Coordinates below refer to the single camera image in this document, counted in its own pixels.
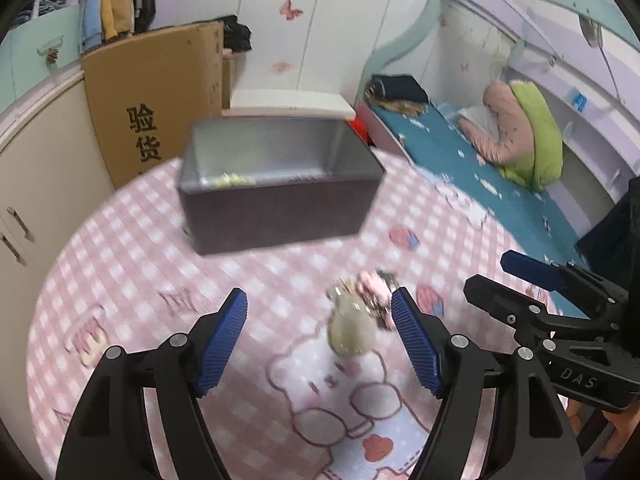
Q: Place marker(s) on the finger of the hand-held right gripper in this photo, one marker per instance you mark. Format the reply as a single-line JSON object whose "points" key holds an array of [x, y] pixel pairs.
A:
{"points": [[500, 297], [530, 270]]}

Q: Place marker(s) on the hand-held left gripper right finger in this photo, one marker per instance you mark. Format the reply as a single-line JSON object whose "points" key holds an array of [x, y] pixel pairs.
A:
{"points": [[415, 345]]}

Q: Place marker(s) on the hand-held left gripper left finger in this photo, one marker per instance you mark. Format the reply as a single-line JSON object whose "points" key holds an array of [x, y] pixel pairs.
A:
{"points": [[222, 345]]}

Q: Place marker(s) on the pink shiny hair ornament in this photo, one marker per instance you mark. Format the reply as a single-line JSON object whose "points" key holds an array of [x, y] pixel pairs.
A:
{"points": [[369, 280]]}

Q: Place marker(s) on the grey rectangular box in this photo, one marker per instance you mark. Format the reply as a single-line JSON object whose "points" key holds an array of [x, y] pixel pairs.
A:
{"points": [[280, 220]]}

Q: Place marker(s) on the person's right forearm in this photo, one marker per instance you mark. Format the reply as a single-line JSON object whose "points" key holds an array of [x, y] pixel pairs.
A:
{"points": [[622, 435]]}

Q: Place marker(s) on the pink checked tablecloth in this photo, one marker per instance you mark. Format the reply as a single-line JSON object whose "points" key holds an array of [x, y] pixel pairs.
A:
{"points": [[280, 280]]}

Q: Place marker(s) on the blue printed bedsheet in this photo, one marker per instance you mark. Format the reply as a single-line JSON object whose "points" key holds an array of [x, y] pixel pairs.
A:
{"points": [[480, 195]]}

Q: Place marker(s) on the dark cloth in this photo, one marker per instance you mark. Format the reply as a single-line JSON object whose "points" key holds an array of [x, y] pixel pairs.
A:
{"points": [[617, 230]]}

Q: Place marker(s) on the pink and green folded quilt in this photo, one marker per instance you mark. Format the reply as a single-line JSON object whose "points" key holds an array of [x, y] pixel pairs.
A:
{"points": [[535, 130]]}

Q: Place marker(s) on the white pillow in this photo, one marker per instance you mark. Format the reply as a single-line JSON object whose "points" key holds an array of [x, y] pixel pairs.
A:
{"points": [[475, 117]]}

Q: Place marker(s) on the small blue box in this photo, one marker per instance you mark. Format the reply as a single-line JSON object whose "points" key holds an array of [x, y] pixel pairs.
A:
{"points": [[579, 100]]}

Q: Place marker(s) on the folded tan clothes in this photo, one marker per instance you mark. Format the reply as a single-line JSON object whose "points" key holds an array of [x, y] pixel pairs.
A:
{"points": [[400, 107]]}

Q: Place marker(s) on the red stool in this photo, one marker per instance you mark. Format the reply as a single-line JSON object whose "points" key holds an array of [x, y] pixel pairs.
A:
{"points": [[361, 130]]}

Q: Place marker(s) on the folded dark clothes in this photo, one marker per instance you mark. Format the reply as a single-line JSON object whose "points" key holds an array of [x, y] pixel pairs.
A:
{"points": [[402, 87]]}

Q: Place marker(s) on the grey clip lamp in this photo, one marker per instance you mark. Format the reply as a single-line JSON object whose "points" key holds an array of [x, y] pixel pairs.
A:
{"points": [[591, 32]]}

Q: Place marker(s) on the white board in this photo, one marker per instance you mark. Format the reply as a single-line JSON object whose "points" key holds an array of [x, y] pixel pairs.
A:
{"points": [[290, 102]]}

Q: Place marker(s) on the cream low cabinet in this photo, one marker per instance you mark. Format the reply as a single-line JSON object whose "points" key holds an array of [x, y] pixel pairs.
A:
{"points": [[30, 170]]}

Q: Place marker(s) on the large cardboard box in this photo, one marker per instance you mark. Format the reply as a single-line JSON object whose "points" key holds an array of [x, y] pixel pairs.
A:
{"points": [[150, 75]]}

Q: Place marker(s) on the black bag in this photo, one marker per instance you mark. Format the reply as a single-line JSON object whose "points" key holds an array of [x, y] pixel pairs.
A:
{"points": [[239, 35]]}

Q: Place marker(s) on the pale wardrobe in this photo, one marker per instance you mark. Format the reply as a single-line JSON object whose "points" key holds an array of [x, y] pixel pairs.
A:
{"points": [[320, 35]]}

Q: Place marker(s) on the pinecone drawer ornament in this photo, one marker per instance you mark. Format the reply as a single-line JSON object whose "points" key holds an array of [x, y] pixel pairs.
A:
{"points": [[51, 57]]}

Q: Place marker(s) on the pink butterfly sticker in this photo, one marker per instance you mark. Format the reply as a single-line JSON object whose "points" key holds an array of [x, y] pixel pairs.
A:
{"points": [[291, 9]]}

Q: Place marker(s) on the mustard hanging jacket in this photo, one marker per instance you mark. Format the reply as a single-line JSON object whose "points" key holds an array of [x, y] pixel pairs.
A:
{"points": [[117, 5]]}

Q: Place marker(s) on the teal drawer cabinet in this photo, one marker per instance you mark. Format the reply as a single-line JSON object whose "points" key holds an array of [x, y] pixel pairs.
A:
{"points": [[30, 45]]}

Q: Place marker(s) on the light blue hanging shirt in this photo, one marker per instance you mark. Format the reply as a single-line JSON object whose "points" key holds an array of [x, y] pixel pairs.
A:
{"points": [[92, 10]]}

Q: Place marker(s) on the purple bed wall shelf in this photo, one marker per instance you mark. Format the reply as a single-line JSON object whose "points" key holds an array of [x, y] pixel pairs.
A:
{"points": [[600, 125]]}

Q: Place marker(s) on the teal bunk bed frame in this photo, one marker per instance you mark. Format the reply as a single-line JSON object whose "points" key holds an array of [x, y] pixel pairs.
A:
{"points": [[395, 45]]}

